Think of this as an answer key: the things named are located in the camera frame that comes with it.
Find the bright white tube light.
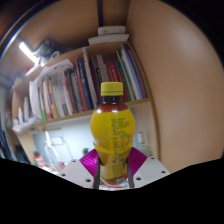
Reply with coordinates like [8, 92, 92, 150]
[18, 41, 40, 65]

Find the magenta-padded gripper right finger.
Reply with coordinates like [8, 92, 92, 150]
[126, 146, 171, 189]

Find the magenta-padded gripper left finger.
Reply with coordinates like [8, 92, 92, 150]
[59, 148, 102, 190]

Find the white desk lamp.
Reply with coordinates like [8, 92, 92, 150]
[43, 131, 73, 168]

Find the yellow-labelled tea drink bottle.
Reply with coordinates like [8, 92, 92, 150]
[89, 81, 137, 186]

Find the red and white canister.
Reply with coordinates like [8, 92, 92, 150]
[33, 151, 46, 167]

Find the wooden shelf unit with books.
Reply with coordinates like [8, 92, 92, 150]
[6, 24, 159, 141]

